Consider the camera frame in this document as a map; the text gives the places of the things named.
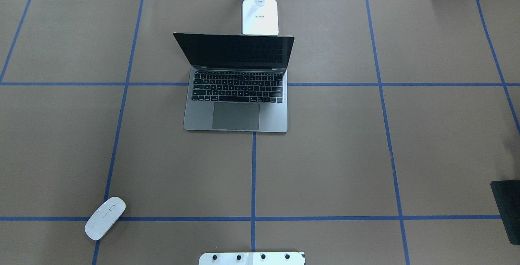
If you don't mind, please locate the grey laptop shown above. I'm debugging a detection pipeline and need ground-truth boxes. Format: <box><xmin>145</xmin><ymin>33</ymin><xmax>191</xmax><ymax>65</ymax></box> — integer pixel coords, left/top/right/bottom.
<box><xmin>173</xmin><ymin>32</ymin><xmax>295</xmax><ymax>133</ymax></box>

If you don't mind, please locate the white computer mouse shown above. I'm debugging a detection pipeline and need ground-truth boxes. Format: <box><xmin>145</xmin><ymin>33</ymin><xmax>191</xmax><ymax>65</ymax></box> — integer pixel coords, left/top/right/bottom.
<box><xmin>84</xmin><ymin>197</ymin><xmax>126</xmax><ymax>241</ymax></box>

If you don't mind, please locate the black mouse pad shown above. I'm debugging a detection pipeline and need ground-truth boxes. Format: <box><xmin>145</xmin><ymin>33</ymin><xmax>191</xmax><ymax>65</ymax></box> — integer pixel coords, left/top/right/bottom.
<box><xmin>490</xmin><ymin>179</ymin><xmax>520</xmax><ymax>246</ymax></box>

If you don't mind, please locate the white desk lamp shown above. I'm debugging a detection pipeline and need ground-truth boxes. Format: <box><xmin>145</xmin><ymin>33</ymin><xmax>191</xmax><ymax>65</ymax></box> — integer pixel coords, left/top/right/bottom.
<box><xmin>242</xmin><ymin>0</ymin><xmax>279</xmax><ymax>36</ymax></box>

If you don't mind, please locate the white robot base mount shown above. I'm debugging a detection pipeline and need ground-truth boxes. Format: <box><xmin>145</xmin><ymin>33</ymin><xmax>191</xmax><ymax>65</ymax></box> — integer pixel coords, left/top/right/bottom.
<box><xmin>198</xmin><ymin>252</ymin><xmax>306</xmax><ymax>265</ymax></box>

